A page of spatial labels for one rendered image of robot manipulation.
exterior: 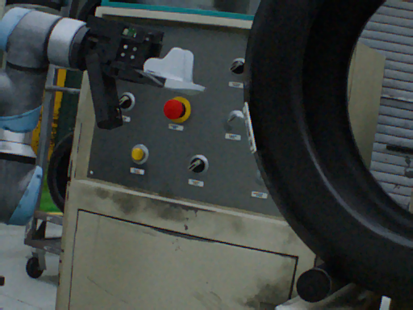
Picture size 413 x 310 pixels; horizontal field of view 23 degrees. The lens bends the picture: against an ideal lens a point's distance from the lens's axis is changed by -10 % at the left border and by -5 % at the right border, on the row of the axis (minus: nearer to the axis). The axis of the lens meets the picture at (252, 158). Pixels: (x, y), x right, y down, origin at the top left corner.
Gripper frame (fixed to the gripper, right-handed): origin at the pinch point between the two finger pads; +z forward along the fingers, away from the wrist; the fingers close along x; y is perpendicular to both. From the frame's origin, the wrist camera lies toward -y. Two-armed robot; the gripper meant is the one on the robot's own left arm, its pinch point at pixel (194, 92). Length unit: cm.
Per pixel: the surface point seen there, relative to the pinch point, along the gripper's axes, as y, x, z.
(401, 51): 65, 963, -141
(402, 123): -11, 961, -119
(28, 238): -114, 335, -195
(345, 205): -7.1, -12.4, 26.8
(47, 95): -37, 336, -204
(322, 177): -4.7, -12.4, 23.0
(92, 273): -44, 55, -32
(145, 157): -18, 59, -28
